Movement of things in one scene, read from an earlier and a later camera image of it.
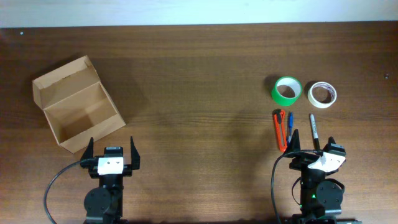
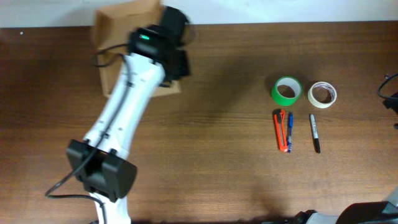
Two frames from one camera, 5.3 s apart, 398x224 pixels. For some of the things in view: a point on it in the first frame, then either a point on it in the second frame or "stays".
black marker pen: x=316 y=140 stays
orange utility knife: x=280 y=122 stays
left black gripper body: x=127 y=172 to x=183 y=72
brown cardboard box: x=76 y=104 to x=114 y=24
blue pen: x=290 y=127 stays
